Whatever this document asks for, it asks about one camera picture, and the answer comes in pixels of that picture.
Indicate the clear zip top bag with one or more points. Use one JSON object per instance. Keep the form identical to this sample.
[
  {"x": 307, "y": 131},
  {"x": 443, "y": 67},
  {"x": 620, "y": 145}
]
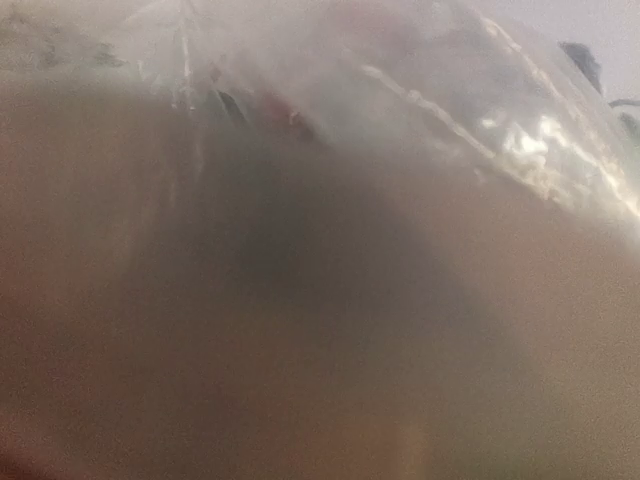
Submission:
[{"x": 311, "y": 240}]

